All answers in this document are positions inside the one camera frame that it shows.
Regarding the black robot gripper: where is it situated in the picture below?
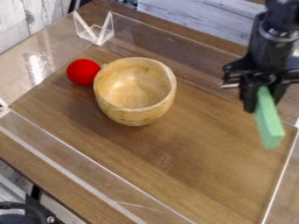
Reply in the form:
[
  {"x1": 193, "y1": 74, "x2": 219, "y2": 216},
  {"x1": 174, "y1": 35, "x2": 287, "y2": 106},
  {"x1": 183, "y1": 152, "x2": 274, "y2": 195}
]
[{"x1": 222, "y1": 27, "x2": 299, "y2": 113}]

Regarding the green rectangular block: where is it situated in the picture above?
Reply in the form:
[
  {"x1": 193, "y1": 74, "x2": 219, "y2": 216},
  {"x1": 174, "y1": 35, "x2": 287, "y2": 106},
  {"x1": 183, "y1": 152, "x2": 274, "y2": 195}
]
[{"x1": 255, "y1": 87, "x2": 286, "y2": 149}]

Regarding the brown wooden bowl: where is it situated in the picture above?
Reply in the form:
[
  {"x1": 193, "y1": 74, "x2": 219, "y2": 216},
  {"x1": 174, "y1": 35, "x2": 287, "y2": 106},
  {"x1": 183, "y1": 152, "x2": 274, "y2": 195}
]
[{"x1": 94, "y1": 57, "x2": 177, "y2": 126}]

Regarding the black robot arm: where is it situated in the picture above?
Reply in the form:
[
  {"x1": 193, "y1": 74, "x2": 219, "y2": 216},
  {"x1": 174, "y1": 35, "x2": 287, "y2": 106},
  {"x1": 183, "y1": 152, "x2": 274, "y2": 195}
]
[{"x1": 222, "y1": 0, "x2": 299, "y2": 113}]

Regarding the red toy tomato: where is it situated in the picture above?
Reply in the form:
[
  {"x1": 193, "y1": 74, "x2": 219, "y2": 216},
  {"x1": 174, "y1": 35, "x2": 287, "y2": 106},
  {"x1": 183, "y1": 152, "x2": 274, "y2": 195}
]
[{"x1": 67, "y1": 59, "x2": 108, "y2": 86}]

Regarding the black table clamp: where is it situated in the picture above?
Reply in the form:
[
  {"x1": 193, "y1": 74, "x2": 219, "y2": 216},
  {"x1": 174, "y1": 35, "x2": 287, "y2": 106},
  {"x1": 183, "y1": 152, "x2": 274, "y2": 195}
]
[{"x1": 0, "y1": 184, "x2": 66, "y2": 224}]

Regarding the clear acrylic tray wall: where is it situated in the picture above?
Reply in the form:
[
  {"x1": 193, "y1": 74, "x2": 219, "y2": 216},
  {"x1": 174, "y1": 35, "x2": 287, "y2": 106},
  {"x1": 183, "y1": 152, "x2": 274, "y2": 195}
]
[{"x1": 0, "y1": 12, "x2": 297, "y2": 224}]

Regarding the clear acrylic corner bracket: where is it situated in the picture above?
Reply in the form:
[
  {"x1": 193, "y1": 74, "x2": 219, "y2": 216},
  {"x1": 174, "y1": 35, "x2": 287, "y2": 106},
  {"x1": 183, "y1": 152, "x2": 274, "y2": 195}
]
[{"x1": 72, "y1": 11, "x2": 115, "y2": 46}]

